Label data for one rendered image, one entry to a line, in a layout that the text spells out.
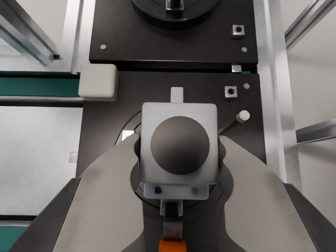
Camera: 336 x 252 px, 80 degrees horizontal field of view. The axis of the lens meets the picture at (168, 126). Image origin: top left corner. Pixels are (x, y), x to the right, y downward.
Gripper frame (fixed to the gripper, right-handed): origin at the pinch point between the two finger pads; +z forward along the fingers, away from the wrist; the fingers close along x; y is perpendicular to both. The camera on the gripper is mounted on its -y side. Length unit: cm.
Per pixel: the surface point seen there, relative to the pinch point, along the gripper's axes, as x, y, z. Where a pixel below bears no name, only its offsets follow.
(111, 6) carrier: -9.7, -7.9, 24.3
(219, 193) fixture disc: 5.2, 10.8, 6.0
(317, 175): 25.9, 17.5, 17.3
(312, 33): 28.6, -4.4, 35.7
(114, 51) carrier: -8.6, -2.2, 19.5
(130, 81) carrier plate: -6.1, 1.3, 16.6
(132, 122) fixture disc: -5.0, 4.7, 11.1
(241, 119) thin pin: 5.1, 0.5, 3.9
